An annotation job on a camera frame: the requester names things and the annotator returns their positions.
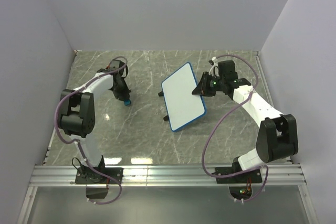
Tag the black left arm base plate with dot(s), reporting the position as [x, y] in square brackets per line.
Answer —
[86, 176]

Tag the aluminium front rail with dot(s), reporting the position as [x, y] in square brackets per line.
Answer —
[162, 176]

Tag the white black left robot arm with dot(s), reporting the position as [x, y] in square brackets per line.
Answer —
[75, 119]

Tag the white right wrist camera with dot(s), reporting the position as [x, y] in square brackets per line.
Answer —
[214, 70]

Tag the blue framed whiteboard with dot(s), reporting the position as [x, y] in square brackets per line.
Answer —
[182, 107]

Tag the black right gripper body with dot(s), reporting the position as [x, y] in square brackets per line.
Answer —
[214, 85]

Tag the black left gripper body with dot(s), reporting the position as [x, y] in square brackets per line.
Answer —
[116, 87]

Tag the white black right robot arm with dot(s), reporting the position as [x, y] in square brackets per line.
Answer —
[277, 136]

